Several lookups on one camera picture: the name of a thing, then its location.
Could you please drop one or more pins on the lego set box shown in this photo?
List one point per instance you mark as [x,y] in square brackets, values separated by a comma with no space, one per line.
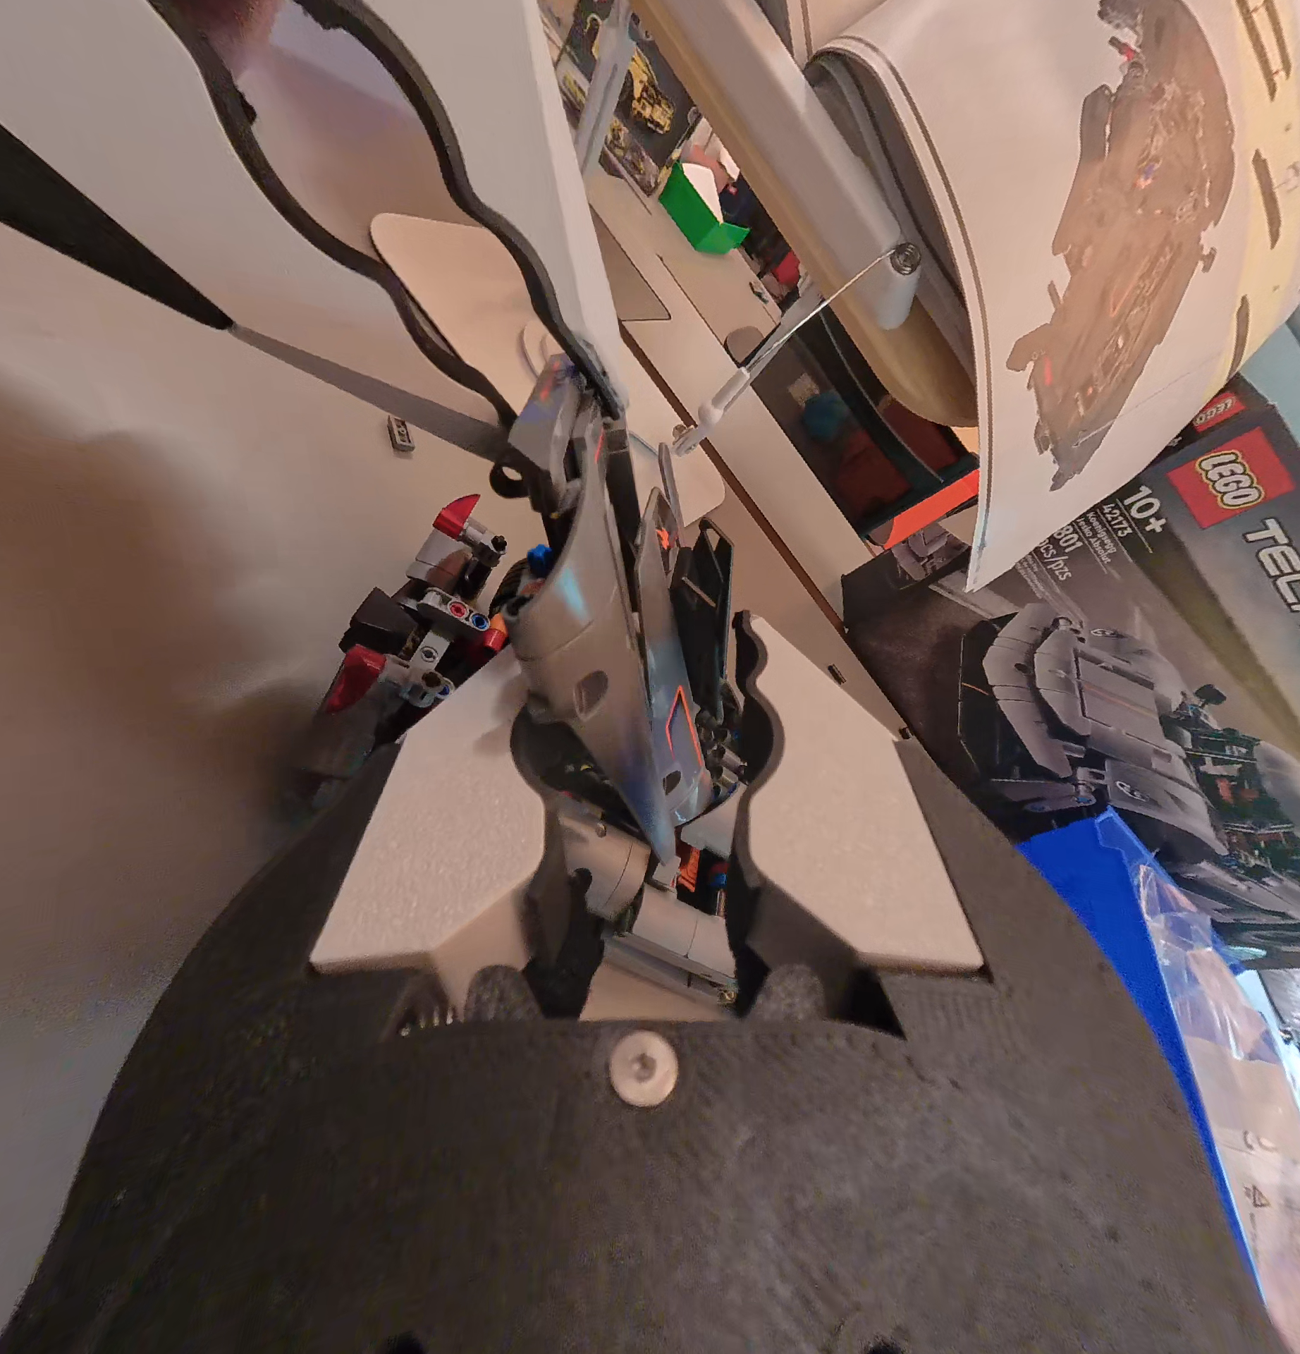
[1136,656]

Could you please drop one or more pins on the orange box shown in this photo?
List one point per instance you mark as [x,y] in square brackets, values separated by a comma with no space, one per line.
[929,509]

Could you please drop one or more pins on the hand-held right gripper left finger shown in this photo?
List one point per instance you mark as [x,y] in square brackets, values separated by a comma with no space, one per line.
[428,847]

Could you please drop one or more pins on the yellow car leaflet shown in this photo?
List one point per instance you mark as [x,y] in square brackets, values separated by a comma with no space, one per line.
[629,95]

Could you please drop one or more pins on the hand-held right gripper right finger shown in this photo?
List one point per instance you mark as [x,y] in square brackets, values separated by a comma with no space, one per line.
[850,847]

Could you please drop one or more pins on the blue plastic bin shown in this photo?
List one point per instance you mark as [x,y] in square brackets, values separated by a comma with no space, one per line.
[1084,878]

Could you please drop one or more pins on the green plastic bin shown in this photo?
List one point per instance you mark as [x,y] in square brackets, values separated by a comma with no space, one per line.
[703,206]

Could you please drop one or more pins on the lego instruction booklet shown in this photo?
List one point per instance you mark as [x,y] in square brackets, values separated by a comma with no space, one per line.
[989,158]

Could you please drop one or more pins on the clear plastic bag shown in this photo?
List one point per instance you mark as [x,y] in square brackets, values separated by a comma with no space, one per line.
[1221,1005]

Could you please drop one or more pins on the grey lego car model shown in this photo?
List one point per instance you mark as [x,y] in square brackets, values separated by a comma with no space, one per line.
[437,608]

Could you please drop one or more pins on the grey and black lego door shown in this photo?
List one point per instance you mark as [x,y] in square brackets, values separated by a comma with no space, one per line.
[587,634]

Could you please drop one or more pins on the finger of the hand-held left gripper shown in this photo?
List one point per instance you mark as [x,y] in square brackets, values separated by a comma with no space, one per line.
[501,105]
[100,84]

